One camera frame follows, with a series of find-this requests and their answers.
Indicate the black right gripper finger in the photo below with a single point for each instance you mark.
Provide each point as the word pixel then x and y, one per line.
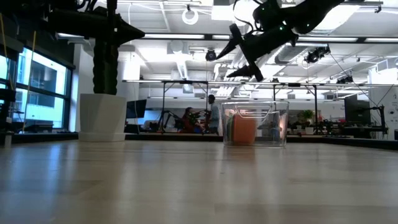
pixel 244 72
pixel 233 47

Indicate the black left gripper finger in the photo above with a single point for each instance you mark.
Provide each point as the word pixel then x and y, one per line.
pixel 126 27
pixel 126 35

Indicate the orange measuring cup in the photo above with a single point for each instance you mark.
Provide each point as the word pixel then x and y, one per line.
pixel 244 130

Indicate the clear plastic basket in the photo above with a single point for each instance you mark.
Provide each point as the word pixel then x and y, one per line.
pixel 281 140

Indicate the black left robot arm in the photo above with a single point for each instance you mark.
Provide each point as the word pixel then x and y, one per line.
pixel 71 23

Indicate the black background robot arm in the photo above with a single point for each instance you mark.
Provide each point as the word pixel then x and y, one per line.
pixel 169 119

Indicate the green cactus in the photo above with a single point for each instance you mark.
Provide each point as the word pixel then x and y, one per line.
pixel 101 68

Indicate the person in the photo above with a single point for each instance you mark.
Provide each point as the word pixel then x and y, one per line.
pixel 190 123
pixel 213 115

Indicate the dark flat monitor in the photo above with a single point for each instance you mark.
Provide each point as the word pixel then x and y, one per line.
pixel 136 109

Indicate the green leafy office plant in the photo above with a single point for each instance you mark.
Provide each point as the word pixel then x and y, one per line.
pixel 307 115

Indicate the small black hanging device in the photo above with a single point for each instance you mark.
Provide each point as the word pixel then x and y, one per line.
pixel 345 80

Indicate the black beam with strip lights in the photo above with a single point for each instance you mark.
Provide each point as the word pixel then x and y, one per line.
pixel 360 40

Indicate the black computer monitor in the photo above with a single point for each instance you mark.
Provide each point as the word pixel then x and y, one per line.
pixel 357 109

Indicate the black equipment stand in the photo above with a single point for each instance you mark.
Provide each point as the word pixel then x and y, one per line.
pixel 6 96

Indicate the black articulated stand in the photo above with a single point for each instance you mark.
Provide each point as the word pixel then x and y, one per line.
pixel 382 118

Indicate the white poster board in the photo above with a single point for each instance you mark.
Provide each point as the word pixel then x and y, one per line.
pixel 390 109

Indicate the round black camera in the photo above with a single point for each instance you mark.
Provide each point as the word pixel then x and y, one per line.
pixel 211 55

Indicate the black metal table frame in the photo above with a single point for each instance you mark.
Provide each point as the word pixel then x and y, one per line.
pixel 293 84
pixel 186 82

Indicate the black hanging camera rig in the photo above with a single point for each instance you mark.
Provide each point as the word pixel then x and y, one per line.
pixel 315 55

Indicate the silver ventilation duct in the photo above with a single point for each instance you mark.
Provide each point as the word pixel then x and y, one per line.
pixel 326 18

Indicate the black aluminium table frame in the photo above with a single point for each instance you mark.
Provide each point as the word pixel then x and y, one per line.
pixel 326 139

